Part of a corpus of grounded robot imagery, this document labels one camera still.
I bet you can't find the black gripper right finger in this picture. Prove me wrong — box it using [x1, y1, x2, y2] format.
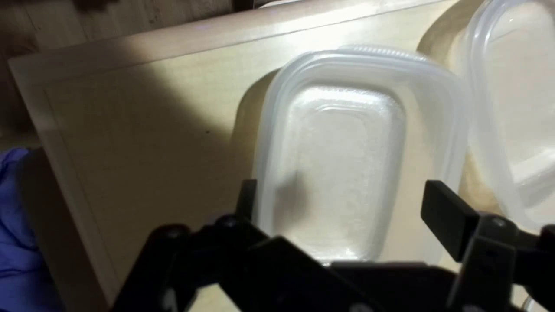
[421, 179, 555, 312]

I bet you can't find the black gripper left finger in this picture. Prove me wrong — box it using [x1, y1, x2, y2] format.
[111, 179, 371, 312]

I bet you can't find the clear rectangular plastic container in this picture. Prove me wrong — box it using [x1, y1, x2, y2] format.
[250, 43, 473, 267]
[465, 0, 555, 232]

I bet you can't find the blue purple garment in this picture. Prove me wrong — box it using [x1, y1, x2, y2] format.
[0, 146, 66, 312]

